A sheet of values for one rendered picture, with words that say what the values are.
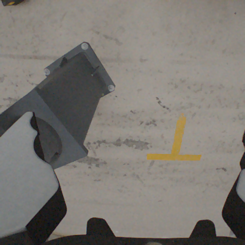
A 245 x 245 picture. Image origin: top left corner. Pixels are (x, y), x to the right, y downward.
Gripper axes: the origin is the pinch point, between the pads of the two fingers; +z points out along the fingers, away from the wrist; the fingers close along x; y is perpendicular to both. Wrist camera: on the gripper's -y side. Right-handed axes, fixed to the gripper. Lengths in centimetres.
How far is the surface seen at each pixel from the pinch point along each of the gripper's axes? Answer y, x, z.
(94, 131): 66, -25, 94
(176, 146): 76, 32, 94
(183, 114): 52, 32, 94
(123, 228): 193, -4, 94
